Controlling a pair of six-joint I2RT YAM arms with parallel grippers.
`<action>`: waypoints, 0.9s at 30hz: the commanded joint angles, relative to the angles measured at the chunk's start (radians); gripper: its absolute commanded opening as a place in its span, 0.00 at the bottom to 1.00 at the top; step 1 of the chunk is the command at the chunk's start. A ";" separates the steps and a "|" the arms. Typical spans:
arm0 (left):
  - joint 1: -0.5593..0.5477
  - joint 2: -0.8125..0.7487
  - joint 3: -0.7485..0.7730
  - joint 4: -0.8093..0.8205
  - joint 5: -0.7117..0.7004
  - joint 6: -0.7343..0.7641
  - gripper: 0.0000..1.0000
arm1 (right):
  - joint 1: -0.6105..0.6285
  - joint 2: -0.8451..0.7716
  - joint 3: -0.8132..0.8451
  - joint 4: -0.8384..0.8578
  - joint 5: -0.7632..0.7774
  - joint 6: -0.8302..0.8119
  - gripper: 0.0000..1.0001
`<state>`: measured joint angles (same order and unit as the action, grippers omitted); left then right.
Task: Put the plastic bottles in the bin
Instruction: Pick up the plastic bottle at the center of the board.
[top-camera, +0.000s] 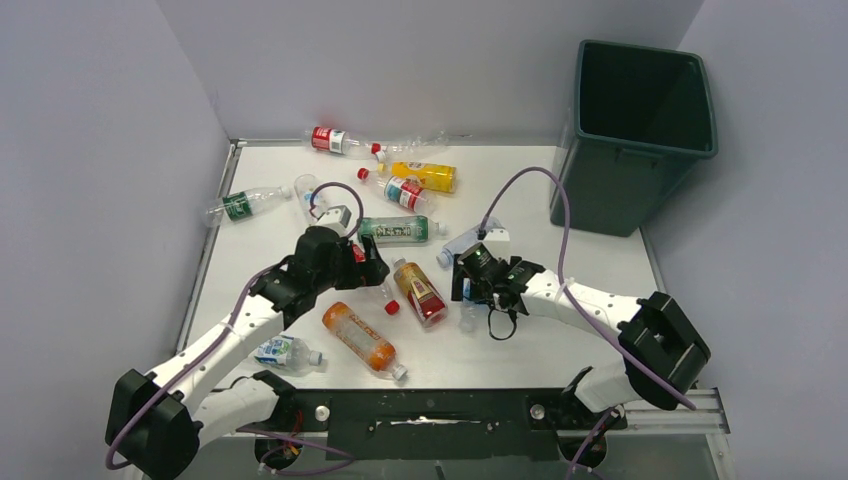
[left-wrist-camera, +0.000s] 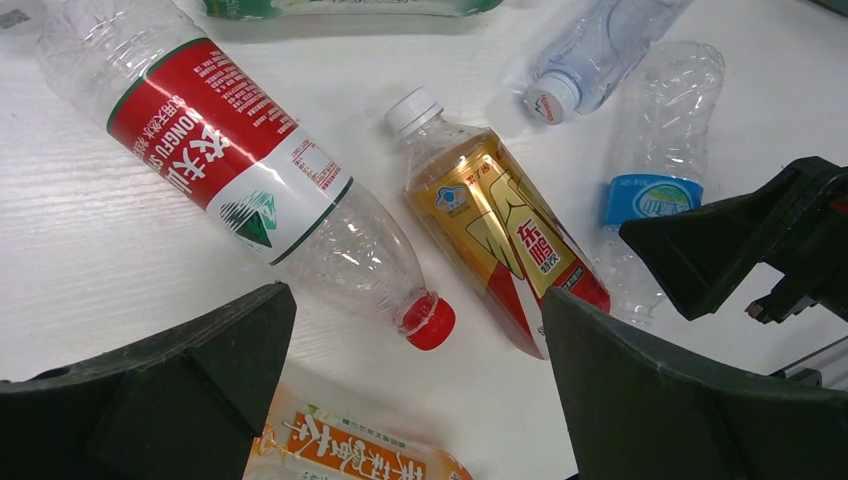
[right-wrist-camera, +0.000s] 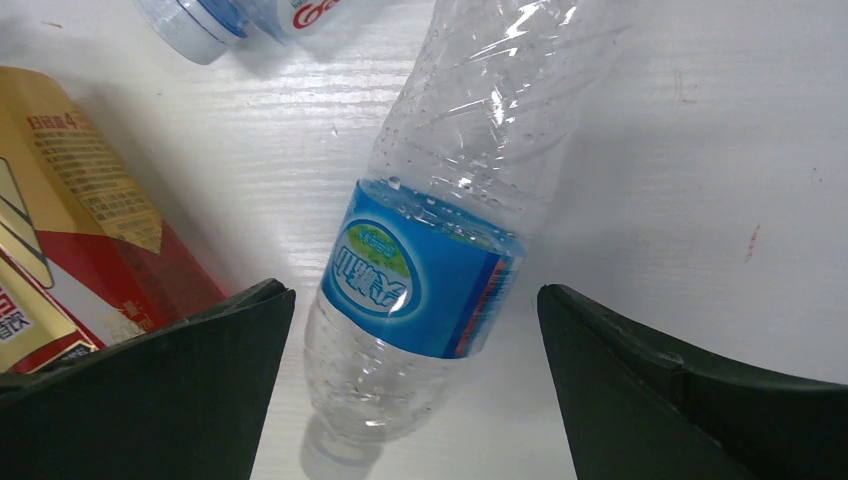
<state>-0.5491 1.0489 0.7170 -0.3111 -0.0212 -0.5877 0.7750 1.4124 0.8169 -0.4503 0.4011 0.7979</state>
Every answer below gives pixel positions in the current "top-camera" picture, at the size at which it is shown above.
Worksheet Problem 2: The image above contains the blue label clear bottle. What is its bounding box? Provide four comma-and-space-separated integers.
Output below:
459, 278, 478, 333

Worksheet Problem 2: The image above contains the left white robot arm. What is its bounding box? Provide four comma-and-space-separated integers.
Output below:
105, 225, 389, 479

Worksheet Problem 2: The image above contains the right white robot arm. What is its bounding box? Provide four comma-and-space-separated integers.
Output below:
455, 243, 711, 427

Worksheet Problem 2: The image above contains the dark green plastic bin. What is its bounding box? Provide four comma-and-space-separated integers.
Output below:
549, 40, 718, 237

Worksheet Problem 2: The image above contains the purple label clear bottle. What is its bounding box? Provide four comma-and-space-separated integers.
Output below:
436, 226, 481, 269

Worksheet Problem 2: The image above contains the red Nongfu label bottle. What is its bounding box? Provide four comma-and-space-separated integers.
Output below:
352, 243, 400, 316

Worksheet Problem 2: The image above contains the gold red energy drink bottle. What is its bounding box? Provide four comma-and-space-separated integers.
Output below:
392, 257, 448, 329

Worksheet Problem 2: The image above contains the green tea bottle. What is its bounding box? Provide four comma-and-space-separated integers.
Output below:
357, 215, 448, 245

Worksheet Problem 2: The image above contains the slim white label bottle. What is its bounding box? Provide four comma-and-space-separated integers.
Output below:
293, 174, 329, 225

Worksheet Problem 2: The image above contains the orange tea bottle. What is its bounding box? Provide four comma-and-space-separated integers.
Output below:
322, 302, 408, 381

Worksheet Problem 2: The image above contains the red blue label bottle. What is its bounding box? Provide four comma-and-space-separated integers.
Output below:
356, 168, 436, 216

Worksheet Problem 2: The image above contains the yellow juice bottle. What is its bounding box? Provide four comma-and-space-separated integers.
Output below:
377, 162, 457, 194

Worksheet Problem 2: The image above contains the blue white label bottle front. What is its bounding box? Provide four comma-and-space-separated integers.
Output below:
252, 335, 323, 371

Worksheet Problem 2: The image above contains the green label bottle far left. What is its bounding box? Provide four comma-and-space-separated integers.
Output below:
201, 186, 292, 227

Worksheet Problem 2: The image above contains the red label bottle at back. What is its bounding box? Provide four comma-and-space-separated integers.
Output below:
301, 126, 383, 159

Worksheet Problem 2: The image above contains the clear crushed bottle at back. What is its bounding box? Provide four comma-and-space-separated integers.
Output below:
374, 130, 449, 163

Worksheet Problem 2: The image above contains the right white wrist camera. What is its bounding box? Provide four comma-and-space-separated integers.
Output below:
480, 227, 511, 261

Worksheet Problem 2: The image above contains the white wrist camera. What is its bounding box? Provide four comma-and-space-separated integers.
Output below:
480, 227, 511, 261
315, 205, 352, 237

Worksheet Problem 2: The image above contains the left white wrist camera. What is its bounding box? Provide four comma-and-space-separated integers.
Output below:
315, 205, 352, 237

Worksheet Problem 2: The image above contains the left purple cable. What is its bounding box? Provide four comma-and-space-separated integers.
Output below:
104, 181, 366, 472

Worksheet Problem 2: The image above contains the purple cable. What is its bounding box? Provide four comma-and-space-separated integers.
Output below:
104, 181, 366, 472
478, 166, 698, 413

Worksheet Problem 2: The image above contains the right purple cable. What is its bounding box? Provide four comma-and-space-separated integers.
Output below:
478, 166, 698, 413

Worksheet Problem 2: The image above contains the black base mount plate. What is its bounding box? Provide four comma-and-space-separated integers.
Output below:
254, 370, 627, 464

